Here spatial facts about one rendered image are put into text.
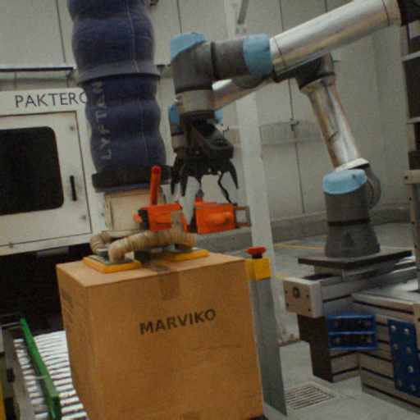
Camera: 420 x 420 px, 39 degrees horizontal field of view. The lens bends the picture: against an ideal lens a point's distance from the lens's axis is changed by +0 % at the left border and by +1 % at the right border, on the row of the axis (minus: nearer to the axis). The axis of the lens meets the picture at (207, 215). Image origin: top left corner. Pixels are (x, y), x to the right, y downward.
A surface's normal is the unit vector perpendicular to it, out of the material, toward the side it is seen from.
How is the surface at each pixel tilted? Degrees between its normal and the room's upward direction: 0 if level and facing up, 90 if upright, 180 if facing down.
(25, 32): 90
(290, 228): 90
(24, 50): 90
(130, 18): 76
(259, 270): 90
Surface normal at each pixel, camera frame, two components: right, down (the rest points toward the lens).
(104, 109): -0.36, -0.26
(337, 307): 0.41, 0.00
